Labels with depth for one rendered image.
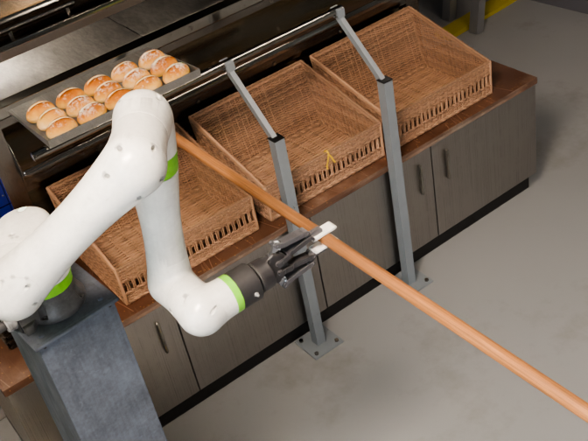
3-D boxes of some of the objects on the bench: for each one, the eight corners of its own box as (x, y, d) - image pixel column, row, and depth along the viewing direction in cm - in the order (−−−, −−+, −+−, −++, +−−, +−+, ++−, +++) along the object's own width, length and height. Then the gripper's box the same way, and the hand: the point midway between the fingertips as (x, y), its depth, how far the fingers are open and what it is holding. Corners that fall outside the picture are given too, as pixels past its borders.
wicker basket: (200, 175, 361) (184, 115, 345) (311, 115, 384) (301, 57, 368) (271, 224, 327) (256, 160, 311) (388, 156, 350) (380, 93, 334)
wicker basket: (66, 247, 338) (41, 186, 321) (193, 179, 360) (177, 119, 344) (126, 308, 303) (101, 243, 287) (262, 229, 326) (248, 165, 310)
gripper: (237, 245, 205) (319, 197, 214) (250, 297, 214) (328, 249, 224) (256, 259, 199) (339, 209, 209) (269, 312, 209) (348, 262, 219)
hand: (323, 237), depth 215 cm, fingers closed on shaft, 3 cm apart
